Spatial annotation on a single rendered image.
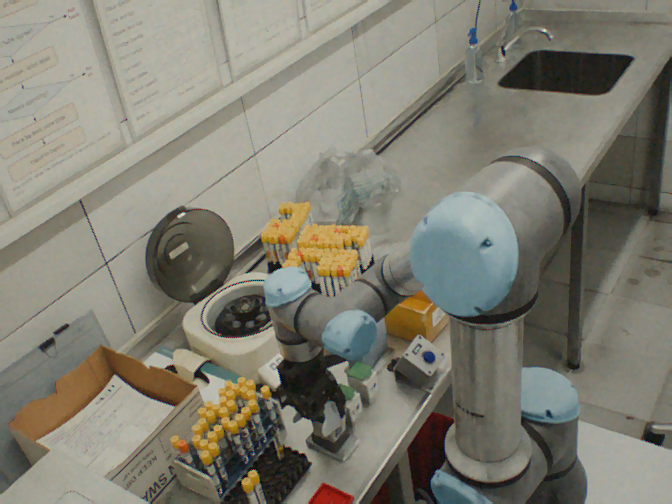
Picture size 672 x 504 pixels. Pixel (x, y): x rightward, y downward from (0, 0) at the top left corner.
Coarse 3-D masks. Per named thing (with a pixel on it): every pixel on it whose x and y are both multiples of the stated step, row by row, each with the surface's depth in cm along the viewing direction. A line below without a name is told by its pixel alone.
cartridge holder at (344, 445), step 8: (312, 432) 139; (344, 432) 135; (312, 440) 136; (320, 440) 135; (336, 440) 133; (344, 440) 135; (352, 440) 136; (320, 448) 136; (328, 448) 134; (336, 448) 133; (344, 448) 134; (352, 448) 135; (336, 456) 134; (344, 456) 133
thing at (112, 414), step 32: (96, 352) 149; (64, 384) 144; (96, 384) 150; (128, 384) 153; (160, 384) 143; (192, 384) 136; (32, 416) 139; (64, 416) 145; (96, 416) 145; (128, 416) 143; (160, 416) 142; (192, 416) 136; (32, 448) 133; (64, 448) 139; (96, 448) 137; (128, 448) 136; (160, 448) 130; (128, 480) 125; (160, 480) 132
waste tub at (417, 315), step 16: (400, 304) 167; (416, 304) 167; (432, 304) 152; (384, 320) 159; (400, 320) 156; (416, 320) 152; (432, 320) 154; (448, 320) 160; (400, 336) 159; (416, 336) 155; (432, 336) 156
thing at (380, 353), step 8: (384, 328) 153; (384, 336) 153; (376, 344) 151; (384, 344) 154; (368, 352) 148; (376, 352) 152; (384, 352) 155; (392, 352) 155; (360, 360) 147; (368, 360) 149; (376, 360) 152; (384, 360) 153; (376, 368) 151
